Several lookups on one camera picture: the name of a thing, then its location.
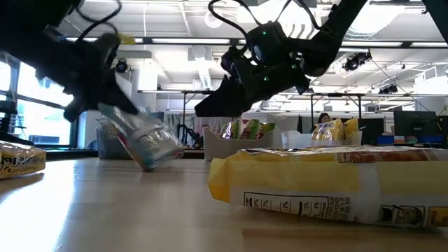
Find yellow tape tag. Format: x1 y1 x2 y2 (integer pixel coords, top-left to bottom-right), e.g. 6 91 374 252
117 34 137 46

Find blue storage boxes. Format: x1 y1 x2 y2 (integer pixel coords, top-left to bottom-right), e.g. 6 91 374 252
377 134 446 145

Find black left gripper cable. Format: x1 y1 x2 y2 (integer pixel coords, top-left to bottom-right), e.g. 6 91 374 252
73 0 123 41

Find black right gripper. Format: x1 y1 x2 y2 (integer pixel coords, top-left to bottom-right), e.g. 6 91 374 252
194 45 312 118

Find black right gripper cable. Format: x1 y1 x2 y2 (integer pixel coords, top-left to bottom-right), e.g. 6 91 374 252
208 0 323 46

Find large bright window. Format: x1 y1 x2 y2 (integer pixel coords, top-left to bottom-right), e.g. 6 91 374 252
0 52 82 147

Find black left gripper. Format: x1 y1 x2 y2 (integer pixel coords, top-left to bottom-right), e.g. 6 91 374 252
52 33 140 123

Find light grey plastic bin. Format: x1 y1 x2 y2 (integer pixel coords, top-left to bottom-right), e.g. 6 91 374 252
202 128 276 162

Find white fabric screen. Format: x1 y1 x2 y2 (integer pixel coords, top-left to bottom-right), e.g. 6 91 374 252
163 111 246 134

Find white ceiling ring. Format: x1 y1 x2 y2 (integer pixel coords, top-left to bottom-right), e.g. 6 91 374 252
204 9 225 29

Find clear plastic bin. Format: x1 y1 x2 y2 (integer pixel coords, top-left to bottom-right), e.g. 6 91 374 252
96 117 148 160
281 130 363 150

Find dark window-side equipment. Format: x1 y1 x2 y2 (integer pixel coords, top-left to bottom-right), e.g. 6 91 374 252
0 87 34 146

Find black ceiling spotlight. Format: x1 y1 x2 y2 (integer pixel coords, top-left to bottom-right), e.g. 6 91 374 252
114 58 129 74

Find black ceiling track lights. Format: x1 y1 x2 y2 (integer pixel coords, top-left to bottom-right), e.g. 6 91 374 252
379 83 399 95
342 50 372 72

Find black tripod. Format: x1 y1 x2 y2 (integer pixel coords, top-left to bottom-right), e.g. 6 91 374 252
176 124 204 150

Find long ceiling light strip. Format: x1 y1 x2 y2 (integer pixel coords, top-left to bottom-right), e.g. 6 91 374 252
66 36 448 48

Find blue Maruchan noodle pack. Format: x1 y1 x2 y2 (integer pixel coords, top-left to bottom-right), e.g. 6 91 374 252
97 103 186 172
97 117 118 141

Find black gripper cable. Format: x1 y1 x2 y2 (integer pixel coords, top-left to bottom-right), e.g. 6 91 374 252
73 0 123 41
208 0 323 46

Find yellow Maruchan noodle pack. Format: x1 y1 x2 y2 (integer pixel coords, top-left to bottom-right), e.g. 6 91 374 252
0 141 46 179
344 118 360 140
311 118 346 141
207 146 448 228

